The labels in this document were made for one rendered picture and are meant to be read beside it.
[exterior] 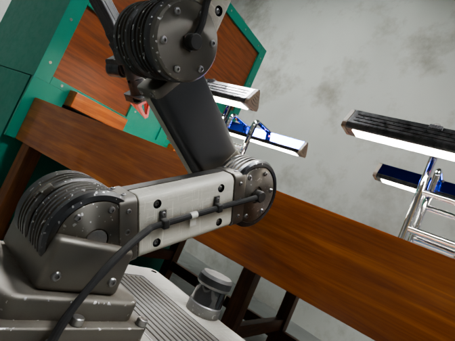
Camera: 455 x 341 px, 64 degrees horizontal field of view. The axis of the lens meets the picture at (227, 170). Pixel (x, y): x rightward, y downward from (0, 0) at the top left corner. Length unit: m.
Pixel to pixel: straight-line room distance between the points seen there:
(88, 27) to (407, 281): 1.55
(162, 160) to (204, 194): 0.48
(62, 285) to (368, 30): 3.61
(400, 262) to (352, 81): 2.95
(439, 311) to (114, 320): 0.52
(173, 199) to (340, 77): 3.23
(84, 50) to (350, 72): 2.52
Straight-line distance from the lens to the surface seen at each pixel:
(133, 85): 1.29
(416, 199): 1.24
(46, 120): 1.55
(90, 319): 0.51
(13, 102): 1.73
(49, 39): 1.72
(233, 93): 1.37
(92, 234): 0.48
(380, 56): 3.63
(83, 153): 1.29
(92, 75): 1.81
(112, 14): 1.25
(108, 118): 1.81
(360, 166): 3.19
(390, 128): 1.12
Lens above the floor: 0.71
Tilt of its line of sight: 4 degrees up
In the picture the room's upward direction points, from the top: 24 degrees clockwise
